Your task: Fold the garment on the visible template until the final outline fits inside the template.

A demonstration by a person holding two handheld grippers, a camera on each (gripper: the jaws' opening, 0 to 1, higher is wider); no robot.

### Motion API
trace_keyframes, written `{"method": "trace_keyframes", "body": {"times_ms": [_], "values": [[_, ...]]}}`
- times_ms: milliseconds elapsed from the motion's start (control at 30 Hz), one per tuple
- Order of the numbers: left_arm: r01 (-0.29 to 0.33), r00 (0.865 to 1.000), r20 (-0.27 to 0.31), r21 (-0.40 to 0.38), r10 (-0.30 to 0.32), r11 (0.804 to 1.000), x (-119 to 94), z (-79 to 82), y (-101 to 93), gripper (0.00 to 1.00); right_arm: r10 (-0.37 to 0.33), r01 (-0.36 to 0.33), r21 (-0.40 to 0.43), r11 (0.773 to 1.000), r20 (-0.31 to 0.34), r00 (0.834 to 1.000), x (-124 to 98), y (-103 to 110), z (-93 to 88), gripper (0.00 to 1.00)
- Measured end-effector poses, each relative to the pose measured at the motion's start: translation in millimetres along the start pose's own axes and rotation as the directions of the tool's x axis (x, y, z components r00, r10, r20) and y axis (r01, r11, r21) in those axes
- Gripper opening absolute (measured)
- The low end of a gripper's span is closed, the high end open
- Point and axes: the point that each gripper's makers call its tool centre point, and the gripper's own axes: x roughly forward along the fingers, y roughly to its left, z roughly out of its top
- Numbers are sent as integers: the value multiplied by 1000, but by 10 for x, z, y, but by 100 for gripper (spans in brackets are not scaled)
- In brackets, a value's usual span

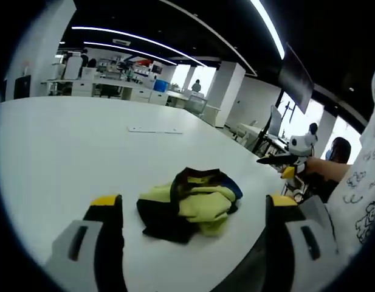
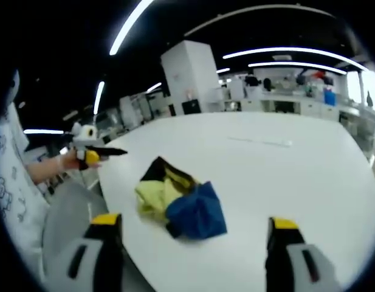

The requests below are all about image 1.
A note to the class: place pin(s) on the white pillar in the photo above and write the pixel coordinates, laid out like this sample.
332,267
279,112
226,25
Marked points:
228,91

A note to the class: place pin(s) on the hanging black screen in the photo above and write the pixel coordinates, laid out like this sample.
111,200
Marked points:
296,79

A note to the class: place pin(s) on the black wall panel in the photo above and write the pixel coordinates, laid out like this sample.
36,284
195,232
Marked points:
22,87

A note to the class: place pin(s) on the white drawer cabinet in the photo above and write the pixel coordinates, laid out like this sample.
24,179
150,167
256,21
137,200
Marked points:
158,98
83,88

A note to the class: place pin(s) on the white office desk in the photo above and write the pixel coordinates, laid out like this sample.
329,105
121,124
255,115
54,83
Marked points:
251,129

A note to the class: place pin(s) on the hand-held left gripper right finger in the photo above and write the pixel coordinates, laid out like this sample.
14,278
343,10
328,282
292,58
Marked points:
308,243

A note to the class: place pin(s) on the white template sheet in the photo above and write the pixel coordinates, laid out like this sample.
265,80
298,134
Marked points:
154,130

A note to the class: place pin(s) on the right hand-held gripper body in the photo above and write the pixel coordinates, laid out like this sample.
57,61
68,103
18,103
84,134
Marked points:
301,144

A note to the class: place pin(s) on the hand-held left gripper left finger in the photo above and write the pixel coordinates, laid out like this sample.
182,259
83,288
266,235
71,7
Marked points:
84,243

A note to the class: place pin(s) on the yellow and black garment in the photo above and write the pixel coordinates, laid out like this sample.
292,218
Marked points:
202,207

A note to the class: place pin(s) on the long ceiling light strip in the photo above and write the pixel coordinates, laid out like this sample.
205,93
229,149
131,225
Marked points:
138,38
129,50
270,29

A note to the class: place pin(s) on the blue storage box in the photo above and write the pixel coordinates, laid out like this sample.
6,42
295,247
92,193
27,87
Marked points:
160,85

